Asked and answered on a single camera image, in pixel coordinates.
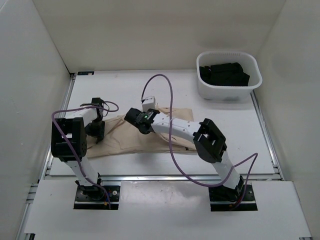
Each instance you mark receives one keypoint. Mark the blue corner label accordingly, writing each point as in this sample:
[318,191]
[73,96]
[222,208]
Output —
[85,73]

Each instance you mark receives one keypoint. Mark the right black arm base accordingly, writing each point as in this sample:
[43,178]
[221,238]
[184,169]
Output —
[221,202]

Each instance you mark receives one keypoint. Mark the beige trousers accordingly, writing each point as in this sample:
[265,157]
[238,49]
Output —
[120,138]

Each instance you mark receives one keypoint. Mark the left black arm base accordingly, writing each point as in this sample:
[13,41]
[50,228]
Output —
[97,200]

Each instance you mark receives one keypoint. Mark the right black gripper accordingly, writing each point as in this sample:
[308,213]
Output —
[144,112]

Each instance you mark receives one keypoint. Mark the white plastic basket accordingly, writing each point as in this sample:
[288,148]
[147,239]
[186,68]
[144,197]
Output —
[228,93]

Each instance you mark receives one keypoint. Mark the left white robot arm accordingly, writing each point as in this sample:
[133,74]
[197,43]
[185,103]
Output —
[69,141]

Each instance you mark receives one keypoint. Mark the black trousers in basket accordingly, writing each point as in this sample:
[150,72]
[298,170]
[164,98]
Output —
[226,75]

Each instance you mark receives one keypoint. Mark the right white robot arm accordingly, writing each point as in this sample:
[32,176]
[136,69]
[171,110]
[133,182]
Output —
[209,142]

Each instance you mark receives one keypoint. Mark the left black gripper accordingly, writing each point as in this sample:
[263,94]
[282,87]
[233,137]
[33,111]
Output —
[98,134]

